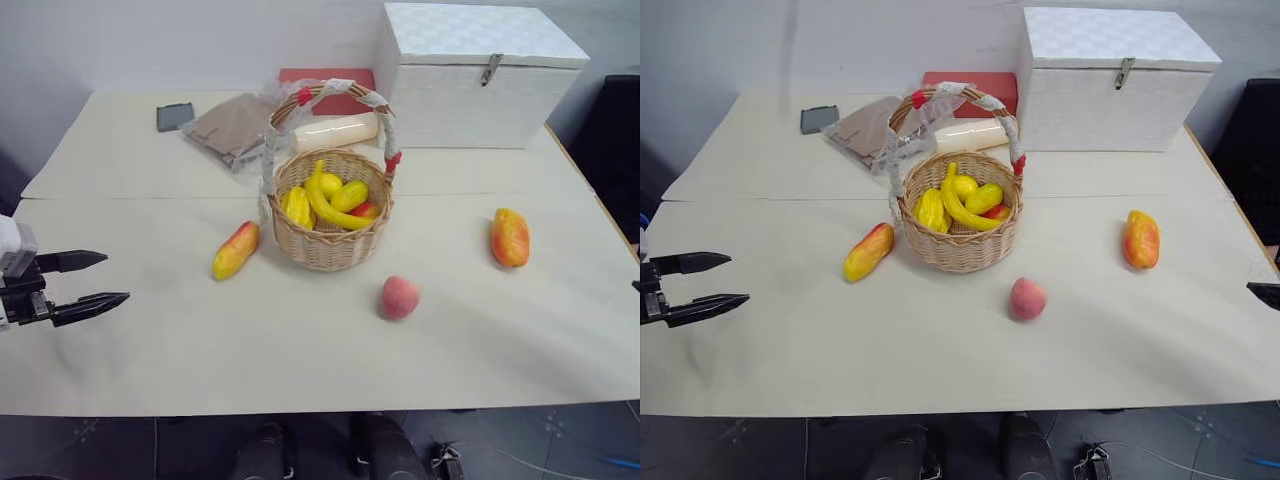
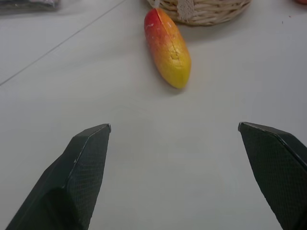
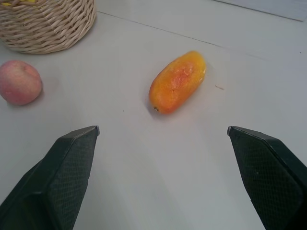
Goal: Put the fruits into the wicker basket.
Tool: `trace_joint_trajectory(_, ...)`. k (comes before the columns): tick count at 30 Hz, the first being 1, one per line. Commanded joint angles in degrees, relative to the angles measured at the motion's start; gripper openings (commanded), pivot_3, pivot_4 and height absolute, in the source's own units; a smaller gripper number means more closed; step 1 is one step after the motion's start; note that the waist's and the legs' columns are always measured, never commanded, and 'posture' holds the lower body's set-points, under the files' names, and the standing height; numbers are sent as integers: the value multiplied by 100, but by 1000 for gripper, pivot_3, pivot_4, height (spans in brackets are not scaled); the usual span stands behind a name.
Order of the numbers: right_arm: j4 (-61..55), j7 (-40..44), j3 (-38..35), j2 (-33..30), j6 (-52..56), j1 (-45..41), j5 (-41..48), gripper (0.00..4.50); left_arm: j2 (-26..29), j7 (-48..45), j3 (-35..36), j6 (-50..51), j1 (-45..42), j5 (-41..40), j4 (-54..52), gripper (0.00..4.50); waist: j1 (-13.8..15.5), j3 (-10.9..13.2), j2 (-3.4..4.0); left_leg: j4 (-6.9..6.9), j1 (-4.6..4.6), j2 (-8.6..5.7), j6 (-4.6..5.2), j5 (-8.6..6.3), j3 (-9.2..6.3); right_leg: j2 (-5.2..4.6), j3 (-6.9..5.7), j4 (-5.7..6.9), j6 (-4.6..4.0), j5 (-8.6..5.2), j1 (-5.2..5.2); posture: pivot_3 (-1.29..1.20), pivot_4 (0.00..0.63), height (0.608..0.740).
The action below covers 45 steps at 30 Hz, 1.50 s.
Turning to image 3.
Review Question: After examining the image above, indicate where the yellow object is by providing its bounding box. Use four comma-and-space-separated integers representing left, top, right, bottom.
2, 0, 41, 8

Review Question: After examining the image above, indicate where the orange papaya fruit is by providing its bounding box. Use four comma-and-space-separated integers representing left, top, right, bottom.
149, 50, 207, 115

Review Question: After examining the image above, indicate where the pink peach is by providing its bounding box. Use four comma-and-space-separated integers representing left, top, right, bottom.
0, 60, 43, 106

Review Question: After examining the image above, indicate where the woven wicker basket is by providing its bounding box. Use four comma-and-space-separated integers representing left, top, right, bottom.
0, 0, 97, 54

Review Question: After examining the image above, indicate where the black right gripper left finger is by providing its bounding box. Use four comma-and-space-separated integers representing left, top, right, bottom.
0, 125, 100, 230

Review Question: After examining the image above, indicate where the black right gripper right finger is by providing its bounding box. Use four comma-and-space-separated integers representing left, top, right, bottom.
226, 126, 307, 230

